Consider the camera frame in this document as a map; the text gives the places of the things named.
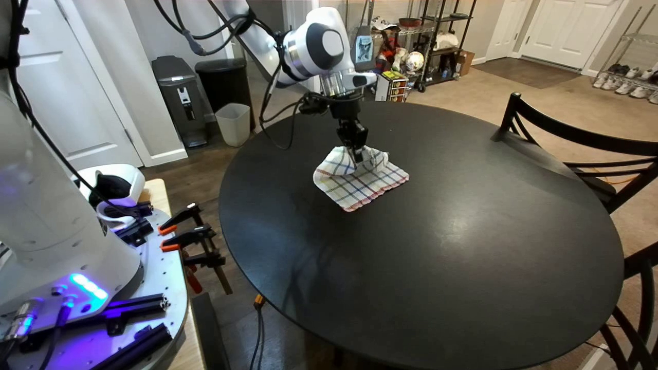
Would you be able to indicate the round black table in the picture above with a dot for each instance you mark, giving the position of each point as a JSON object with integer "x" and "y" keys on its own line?
{"x": 444, "y": 260}

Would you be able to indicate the black cross-back chair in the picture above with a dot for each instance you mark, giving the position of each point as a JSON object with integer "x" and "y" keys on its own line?
{"x": 649, "y": 309}
{"x": 510, "y": 115}

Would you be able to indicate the black metal shelf rack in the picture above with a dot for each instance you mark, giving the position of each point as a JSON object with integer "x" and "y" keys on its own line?
{"x": 444, "y": 41}

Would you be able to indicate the white sneaker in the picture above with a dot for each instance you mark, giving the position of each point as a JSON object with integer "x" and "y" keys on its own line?
{"x": 600, "y": 81}
{"x": 641, "y": 92}
{"x": 624, "y": 88}

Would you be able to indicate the small brown cardboard box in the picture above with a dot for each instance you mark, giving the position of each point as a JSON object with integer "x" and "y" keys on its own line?
{"x": 466, "y": 63}

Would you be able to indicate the white VR headset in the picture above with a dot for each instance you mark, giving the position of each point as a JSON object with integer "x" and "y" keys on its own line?
{"x": 126, "y": 180}

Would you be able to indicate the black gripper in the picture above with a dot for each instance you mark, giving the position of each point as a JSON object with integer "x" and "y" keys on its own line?
{"x": 349, "y": 120}

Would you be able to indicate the white plaid dish cloth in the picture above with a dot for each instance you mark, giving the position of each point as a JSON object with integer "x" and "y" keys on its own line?
{"x": 360, "y": 185}

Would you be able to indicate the brown door mat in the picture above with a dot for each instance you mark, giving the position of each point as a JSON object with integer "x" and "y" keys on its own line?
{"x": 526, "y": 73}

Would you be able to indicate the black trash can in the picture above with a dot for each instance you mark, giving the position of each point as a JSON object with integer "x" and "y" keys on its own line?
{"x": 223, "y": 86}

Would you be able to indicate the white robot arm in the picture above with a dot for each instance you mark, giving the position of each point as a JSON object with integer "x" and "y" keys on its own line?
{"x": 314, "y": 48}

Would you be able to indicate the grey step trash can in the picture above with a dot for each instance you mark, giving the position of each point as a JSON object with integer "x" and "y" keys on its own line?
{"x": 179, "y": 104}

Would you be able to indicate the black orange bar clamp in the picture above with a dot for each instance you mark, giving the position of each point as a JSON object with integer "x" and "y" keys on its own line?
{"x": 206, "y": 265}
{"x": 185, "y": 239}
{"x": 181, "y": 219}

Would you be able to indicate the blue framed portrait picture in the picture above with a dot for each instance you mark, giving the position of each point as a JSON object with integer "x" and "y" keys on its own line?
{"x": 366, "y": 48}

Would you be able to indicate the round grey mounting plate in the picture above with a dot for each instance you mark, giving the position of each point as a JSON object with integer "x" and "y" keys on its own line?
{"x": 161, "y": 274}

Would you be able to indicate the white closet door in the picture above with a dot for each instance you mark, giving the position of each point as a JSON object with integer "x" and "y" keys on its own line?
{"x": 68, "y": 84}

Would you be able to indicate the small white waste bin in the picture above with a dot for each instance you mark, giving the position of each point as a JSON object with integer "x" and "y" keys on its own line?
{"x": 233, "y": 125}

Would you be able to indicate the box of colourful packets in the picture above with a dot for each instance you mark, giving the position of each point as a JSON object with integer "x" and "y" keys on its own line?
{"x": 393, "y": 88}

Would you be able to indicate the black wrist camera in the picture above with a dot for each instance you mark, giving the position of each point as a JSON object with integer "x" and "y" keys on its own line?
{"x": 312, "y": 104}

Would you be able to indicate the white helmet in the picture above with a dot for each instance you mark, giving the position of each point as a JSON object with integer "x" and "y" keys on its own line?
{"x": 414, "y": 63}

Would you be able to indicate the black aluminium bar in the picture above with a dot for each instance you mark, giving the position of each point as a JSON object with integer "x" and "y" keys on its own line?
{"x": 129, "y": 347}

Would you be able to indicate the white panel entry door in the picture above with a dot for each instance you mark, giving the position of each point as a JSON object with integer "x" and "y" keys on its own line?
{"x": 567, "y": 31}

